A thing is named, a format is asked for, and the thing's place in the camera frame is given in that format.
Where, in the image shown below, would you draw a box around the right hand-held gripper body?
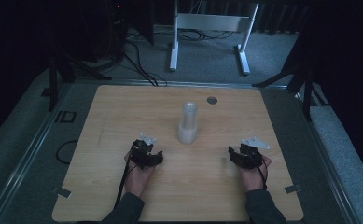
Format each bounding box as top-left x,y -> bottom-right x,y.
236,135 -> 271,171

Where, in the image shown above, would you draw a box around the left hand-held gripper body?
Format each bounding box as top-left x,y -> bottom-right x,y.
129,133 -> 157,171

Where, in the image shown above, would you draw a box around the person's right hand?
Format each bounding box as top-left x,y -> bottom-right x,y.
238,156 -> 272,193

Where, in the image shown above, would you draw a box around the person's left hand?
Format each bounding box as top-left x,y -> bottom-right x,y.
123,154 -> 158,199

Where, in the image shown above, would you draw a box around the grey tape piece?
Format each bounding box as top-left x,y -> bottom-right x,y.
284,184 -> 303,194
51,186 -> 73,199

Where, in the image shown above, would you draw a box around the black metal stand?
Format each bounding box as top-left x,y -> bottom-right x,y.
47,46 -> 113,112
252,31 -> 330,122

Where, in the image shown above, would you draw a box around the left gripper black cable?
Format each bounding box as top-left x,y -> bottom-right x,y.
113,157 -> 138,209

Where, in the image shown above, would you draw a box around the black cable loop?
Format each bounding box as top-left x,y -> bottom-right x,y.
55,139 -> 79,165

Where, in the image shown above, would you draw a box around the black floor cables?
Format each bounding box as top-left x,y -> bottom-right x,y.
152,27 -> 237,42
119,39 -> 168,88

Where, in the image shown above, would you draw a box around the white metal desk frame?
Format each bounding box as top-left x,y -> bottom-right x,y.
169,0 -> 260,77

